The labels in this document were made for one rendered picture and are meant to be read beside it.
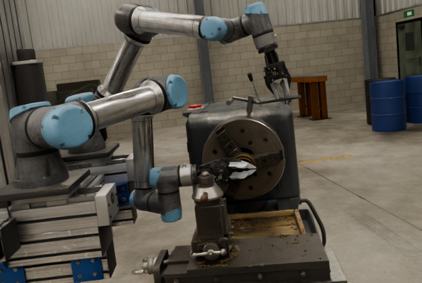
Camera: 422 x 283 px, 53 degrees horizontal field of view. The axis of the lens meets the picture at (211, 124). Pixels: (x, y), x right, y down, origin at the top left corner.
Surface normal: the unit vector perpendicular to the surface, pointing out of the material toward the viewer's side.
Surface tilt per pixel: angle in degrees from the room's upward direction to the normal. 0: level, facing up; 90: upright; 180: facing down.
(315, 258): 0
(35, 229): 90
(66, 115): 91
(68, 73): 90
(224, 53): 90
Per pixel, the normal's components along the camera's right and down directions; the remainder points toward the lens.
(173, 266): -0.11, -0.99
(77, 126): 0.69, 0.03
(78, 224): 0.03, 0.13
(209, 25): -0.45, 0.17
